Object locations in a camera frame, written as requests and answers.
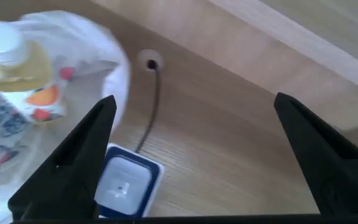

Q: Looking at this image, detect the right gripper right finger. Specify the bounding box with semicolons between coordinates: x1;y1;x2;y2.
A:
273;91;358;216

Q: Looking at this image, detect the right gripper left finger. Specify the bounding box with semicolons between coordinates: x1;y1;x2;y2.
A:
7;95;117;220

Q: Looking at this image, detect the white barcode scanner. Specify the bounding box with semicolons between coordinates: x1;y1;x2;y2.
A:
93;142;165;219

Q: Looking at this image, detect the white plastic shopping bag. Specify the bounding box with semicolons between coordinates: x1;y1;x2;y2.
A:
0;10;132;224

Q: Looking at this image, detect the yellow drink bottle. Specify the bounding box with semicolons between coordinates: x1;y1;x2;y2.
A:
0;21;75;123

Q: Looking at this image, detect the black cable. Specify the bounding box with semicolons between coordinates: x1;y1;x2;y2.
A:
134;63;162;154

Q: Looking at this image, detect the white cable grommet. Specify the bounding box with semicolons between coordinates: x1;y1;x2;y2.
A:
136;49;165;73

